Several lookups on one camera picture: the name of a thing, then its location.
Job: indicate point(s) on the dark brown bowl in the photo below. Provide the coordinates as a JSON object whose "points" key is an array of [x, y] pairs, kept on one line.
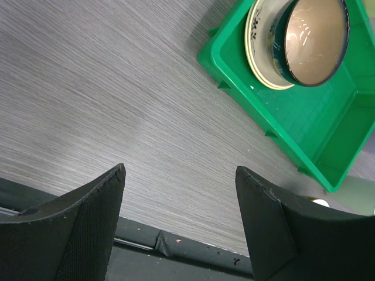
{"points": [[310, 41]]}

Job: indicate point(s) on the green plastic bin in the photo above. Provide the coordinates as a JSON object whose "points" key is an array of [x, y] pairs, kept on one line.
{"points": [[323, 129]]}

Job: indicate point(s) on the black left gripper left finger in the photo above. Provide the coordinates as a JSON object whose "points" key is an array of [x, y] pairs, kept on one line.
{"points": [[68, 238]]}

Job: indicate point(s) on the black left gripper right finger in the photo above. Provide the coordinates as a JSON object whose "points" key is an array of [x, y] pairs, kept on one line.
{"points": [[292, 238]]}

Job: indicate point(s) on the cream plate with black mark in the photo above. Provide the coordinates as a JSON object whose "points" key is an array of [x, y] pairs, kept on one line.
{"points": [[259, 35]]}

